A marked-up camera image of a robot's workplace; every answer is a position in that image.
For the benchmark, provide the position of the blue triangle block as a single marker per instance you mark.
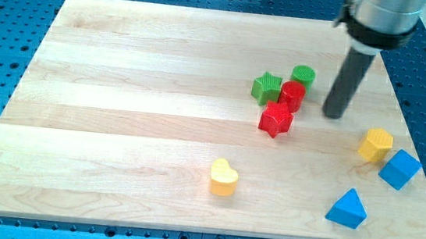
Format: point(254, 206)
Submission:
point(348, 210)

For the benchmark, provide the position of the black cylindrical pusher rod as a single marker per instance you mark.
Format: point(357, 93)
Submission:
point(347, 81)

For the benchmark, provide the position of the green star block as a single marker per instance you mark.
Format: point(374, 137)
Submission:
point(266, 88)

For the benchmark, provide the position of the light wooden board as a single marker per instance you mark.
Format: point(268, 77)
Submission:
point(126, 105)

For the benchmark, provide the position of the red cylinder block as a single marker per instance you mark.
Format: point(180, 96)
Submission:
point(292, 95)

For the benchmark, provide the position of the blue cube block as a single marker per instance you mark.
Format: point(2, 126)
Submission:
point(400, 169)

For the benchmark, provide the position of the yellow heart block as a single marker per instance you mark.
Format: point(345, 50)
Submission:
point(223, 178)

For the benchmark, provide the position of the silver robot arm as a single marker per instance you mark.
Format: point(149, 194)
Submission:
point(376, 25)

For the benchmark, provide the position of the green cylinder block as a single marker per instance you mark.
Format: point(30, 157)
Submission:
point(303, 74)

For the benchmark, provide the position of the red star block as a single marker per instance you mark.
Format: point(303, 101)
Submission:
point(275, 119)

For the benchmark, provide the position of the yellow pentagon block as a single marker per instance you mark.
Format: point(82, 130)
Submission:
point(375, 145)

